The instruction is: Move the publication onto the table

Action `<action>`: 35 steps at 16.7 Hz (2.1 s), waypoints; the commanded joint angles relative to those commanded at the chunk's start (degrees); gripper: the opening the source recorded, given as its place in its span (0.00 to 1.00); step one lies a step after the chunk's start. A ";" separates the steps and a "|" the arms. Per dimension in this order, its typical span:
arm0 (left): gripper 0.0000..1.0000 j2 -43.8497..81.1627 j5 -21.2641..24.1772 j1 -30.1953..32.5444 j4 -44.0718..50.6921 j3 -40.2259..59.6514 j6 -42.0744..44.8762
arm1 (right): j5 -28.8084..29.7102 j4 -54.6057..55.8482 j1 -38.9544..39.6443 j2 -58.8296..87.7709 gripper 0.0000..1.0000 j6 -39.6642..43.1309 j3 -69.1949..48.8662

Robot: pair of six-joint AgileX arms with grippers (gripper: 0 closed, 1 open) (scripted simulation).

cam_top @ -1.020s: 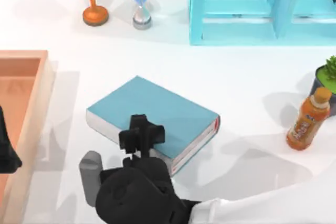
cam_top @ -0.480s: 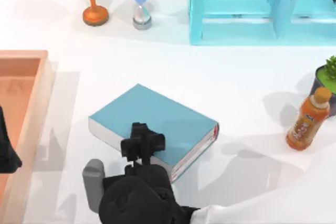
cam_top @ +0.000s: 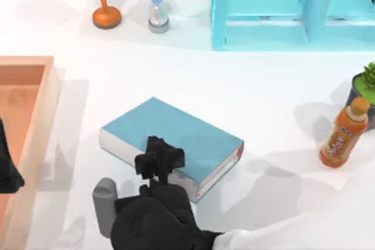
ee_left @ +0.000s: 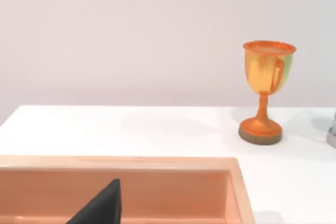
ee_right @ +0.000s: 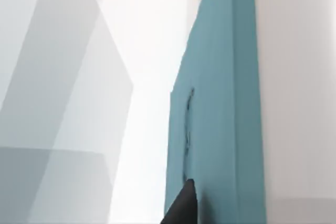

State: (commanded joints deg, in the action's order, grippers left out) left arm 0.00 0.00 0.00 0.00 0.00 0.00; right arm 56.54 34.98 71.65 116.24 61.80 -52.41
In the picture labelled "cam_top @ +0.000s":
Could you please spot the light blue rack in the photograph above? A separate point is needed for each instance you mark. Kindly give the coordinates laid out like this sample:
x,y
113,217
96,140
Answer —
x,y
218,13

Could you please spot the shallow salmon-coloured box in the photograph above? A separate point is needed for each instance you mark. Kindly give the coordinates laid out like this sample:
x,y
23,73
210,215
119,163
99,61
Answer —
x,y
38,109

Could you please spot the dark pot with green plant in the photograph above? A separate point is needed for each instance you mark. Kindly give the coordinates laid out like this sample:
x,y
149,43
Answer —
x,y
361,89

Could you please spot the orange bottle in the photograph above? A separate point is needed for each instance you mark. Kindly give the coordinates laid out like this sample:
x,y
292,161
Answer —
x,y
340,141

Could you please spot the pale grey rounded box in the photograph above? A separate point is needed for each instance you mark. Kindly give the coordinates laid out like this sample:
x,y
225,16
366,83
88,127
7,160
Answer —
x,y
102,203

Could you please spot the grey hourglass with blue sand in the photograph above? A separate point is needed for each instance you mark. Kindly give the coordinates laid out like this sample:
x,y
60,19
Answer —
x,y
158,24

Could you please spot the blue book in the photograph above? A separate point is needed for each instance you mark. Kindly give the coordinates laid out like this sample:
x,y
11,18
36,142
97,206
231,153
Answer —
x,y
175,127

